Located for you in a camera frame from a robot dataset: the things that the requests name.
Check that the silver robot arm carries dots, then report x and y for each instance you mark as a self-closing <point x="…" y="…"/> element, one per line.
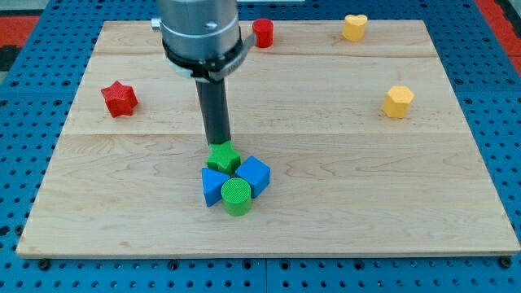
<point x="202" y="39"/>

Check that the green star block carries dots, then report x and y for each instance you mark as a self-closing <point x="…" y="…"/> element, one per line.
<point x="223" y="158"/>

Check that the yellow hexagon block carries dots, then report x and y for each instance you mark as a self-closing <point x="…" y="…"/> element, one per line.
<point x="397" y="101"/>

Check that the red star block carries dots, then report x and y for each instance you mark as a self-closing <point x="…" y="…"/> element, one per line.
<point x="120" y="99"/>

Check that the blue cube block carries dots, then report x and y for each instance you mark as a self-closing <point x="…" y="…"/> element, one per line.
<point x="256" y="173"/>

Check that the green cylinder block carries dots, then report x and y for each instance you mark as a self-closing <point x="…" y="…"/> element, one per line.
<point x="236" y="194"/>

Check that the blue triangle block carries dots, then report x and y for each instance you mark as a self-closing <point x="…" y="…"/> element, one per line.
<point x="212" y="182"/>

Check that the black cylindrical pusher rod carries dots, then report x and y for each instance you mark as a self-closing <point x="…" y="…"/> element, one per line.
<point x="213" y="105"/>

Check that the light wooden board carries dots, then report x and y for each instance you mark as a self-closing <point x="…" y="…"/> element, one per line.
<point x="346" y="181"/>

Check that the red cylinder block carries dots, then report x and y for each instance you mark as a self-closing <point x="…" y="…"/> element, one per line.
<point x="264" y="31"/>

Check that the yellow heart block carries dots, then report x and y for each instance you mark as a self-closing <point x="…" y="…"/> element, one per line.
<point x="354" y="27"/>

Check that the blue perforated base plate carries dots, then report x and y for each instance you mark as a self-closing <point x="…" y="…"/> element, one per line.
<point x="40" y="87"/>

